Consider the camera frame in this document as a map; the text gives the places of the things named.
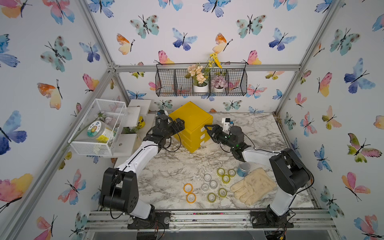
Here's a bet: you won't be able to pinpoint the orange tape roll upper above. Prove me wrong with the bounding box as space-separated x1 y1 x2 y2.
183 183 194 194

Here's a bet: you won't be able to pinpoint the yellow drawer cabinet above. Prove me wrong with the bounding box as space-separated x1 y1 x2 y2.
170 102 213 153

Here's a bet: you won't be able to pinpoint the white pot peach flowers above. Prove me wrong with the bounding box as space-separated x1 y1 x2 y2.
186 64 209 94

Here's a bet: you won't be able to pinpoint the aluminium front rail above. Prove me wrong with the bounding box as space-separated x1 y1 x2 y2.
85 209 336 232

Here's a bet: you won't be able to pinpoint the clear tape roll right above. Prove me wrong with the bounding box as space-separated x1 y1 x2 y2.
209 180 218 190

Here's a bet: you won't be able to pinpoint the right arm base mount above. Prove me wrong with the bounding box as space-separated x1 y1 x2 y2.
250 208 294 229

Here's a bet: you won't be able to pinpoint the clear mesh box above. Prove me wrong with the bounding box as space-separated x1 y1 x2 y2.
68 99 127 157

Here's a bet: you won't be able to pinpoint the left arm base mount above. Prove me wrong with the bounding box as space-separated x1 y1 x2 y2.
127 211 171 230

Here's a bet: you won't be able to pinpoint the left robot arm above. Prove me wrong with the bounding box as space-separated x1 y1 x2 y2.
99 111 185 221

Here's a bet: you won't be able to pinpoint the clear tape roll left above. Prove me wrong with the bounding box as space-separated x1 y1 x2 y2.
201 183 210 193

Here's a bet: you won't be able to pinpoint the orange tape roll lower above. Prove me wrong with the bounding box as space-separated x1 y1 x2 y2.
186 193 197 204

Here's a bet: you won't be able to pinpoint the orange tape roll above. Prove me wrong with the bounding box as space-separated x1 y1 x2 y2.
183 183 194 194
186 193 197 204

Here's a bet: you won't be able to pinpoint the black wire wall basket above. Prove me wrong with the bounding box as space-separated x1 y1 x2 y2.
155 62 248 98

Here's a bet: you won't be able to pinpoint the round jar colourful lid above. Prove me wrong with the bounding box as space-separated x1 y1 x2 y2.
87 120 116 144

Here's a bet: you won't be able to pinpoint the white pot purple flowers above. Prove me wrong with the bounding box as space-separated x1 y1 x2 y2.
212 75 228 93

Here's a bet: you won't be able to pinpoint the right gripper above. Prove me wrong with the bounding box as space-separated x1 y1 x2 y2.
204 123 237 151

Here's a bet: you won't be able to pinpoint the cream work glove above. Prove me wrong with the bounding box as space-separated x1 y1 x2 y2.
230 168 277 206

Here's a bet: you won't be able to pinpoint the white pot green plant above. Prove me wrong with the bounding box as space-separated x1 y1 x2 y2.
122 127 140 134

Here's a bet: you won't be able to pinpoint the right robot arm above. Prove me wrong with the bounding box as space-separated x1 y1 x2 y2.
205 125 313 217

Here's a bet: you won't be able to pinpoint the yellow toy figure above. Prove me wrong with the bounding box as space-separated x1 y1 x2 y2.
137 116 146 129

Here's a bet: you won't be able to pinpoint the clear tape roll top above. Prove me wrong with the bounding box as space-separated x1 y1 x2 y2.
204 174 212 182

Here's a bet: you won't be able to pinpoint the clear tape roll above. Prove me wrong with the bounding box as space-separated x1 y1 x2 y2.
201 183 210 193
204 174 212 182
209 180 218 190

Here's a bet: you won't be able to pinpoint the yellow-green tape roll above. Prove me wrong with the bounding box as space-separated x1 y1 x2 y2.
228 169 237 178
222 175 231 184
217 168 226 177
207 193 217 203
218 188 228 198

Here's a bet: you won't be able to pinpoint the white stepped shelf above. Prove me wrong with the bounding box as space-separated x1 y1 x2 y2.
111 100 155 167

